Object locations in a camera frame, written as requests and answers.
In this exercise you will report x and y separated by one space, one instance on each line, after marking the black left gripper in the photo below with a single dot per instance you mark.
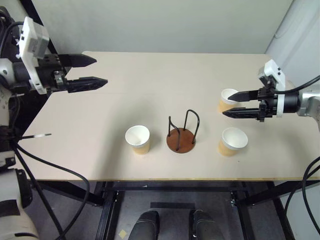
48 68

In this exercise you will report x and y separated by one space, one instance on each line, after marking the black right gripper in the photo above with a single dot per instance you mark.
268 105

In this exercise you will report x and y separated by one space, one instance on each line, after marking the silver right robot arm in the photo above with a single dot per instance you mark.
308 103

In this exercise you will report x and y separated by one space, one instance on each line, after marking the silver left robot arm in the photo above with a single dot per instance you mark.
6 70

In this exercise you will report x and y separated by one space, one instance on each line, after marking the tan paper cup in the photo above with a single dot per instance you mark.
138 142
223 103
231 145

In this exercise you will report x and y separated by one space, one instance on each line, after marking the thin black white rod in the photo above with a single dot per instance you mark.
37 135

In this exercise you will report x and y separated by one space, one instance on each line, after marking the black floor tape strip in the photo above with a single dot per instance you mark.
172 205

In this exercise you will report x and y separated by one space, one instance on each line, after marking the dark rounded robot foot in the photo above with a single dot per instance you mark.
203 225
146 225

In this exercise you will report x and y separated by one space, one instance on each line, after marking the white grey robot torso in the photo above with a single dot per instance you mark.
15 225

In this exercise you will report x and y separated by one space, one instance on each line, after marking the yellow floor tape square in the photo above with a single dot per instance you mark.
123 234

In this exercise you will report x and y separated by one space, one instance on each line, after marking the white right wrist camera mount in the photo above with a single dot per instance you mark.
273 72

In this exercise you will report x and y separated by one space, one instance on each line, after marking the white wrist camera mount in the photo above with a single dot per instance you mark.
31 42
273 72

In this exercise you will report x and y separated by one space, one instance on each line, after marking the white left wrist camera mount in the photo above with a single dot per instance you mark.
31 42

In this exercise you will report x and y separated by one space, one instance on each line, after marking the black slanted metal post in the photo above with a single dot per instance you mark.
32 9

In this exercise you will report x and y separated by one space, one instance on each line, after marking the black metal table frame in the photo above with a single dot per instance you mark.
175 186

